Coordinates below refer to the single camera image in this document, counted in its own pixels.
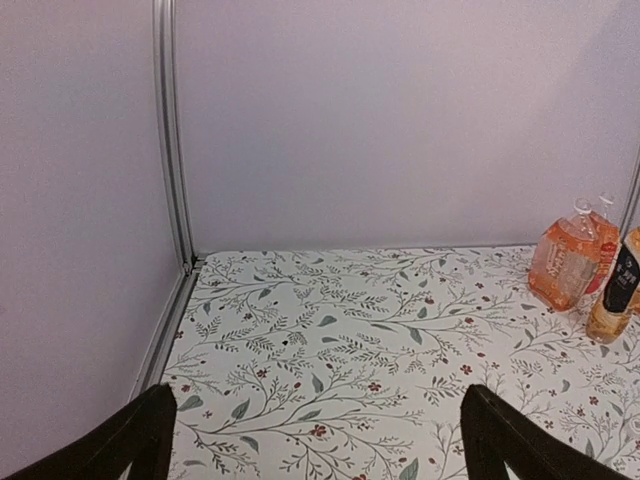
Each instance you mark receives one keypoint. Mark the floral patterned table mat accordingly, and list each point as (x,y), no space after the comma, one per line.
(352,364)

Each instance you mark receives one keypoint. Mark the right aluminium frame post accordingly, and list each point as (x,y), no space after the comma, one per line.
(632,199)

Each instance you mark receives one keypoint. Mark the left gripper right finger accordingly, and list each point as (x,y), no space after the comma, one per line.
(499,440)

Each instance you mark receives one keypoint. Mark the orange tea bottle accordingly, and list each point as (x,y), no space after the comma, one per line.
(608,235)
(566,258)

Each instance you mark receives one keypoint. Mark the dark label orange bottle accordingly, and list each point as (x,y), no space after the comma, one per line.
(612,310)

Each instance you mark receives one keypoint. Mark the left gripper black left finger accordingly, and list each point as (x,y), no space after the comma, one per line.
(136,440)

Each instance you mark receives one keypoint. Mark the left aluminium frame post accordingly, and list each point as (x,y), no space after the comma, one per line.
(164,64)

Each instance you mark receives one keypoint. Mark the aluminium frame post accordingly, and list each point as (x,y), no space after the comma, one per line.
(632,199)
(164,64)

